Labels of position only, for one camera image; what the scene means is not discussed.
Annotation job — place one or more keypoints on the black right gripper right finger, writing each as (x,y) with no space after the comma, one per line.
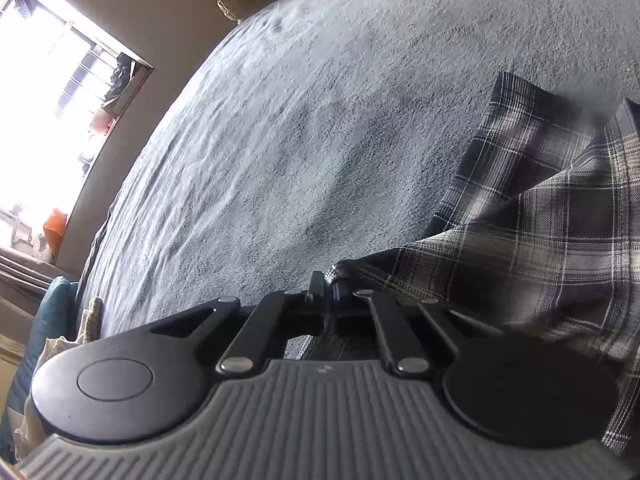
(410,338)

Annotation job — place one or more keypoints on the orange container on windowsill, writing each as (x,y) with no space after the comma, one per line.
(53,229)

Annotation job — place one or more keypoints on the grey fleece blanket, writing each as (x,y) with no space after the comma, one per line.
(320,131)

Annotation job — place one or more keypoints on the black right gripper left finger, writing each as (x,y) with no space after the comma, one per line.
(235,341)

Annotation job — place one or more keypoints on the teal pillow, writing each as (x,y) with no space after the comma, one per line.
(56,317)

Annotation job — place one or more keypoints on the black white plaid garment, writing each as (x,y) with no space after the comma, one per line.
(539,228)

